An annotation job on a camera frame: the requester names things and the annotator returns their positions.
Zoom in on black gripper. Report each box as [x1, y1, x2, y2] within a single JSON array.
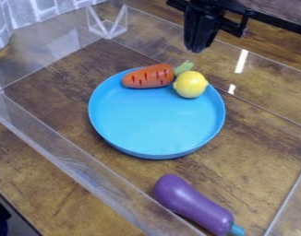
[[166, 0, 253, 53]]

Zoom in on yellow toy lemon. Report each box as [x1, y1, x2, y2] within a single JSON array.
[[173, 71, 209, 99]]

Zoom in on orange toy carrot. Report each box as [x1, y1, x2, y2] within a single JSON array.
[[122, 61, 194, 89]]

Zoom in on blue round plate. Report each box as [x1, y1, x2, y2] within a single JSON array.
[[87, 71, 226, 159]]

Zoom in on white patterned curtain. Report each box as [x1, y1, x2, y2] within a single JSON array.
[[0, 0, 107, 50]]

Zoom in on purple toy eggplant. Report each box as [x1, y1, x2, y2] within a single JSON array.
[[153, 174, 246, 236]]

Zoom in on clear acrylic corner bracket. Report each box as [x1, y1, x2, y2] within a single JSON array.
[[87, 6, 127, 40]]

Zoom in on clear acrylic enclosure wall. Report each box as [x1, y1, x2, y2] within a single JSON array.
[[0, 0, 301, 236]]

